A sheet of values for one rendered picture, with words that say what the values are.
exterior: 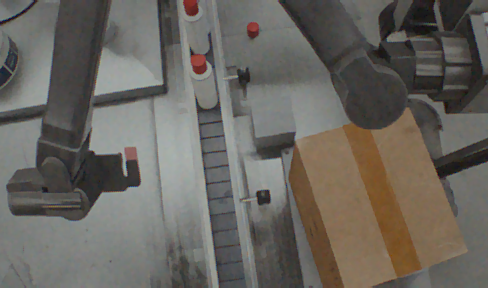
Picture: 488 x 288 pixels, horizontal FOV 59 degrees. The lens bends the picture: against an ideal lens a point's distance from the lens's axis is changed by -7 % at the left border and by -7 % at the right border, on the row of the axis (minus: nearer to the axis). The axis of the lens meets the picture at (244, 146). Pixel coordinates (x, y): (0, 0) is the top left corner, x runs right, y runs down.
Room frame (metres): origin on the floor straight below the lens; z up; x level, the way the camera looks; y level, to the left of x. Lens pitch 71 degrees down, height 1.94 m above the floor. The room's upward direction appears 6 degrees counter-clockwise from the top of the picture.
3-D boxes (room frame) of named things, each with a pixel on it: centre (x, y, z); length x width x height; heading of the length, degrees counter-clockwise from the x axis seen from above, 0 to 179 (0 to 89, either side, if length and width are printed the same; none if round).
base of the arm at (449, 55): (0.25, -0.25, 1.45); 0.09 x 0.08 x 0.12; 175
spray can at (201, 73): (0.51, 0.08, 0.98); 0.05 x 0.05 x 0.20
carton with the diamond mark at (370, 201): (0.17, -0.24, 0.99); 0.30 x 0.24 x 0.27; 10
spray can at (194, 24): (0.66, 0.09, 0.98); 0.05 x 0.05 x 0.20
